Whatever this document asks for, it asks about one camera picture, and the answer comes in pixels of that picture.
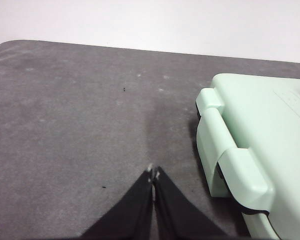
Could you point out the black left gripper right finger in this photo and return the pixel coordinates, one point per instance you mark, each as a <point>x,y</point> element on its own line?
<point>175,212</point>

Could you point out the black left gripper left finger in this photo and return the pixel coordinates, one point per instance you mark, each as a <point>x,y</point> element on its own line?
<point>130,212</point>

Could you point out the mint green breakfast machine base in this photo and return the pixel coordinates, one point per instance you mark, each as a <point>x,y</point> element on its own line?
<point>210,150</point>

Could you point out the mint green hinged griddle cover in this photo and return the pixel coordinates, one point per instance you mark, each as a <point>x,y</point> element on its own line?
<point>265,120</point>

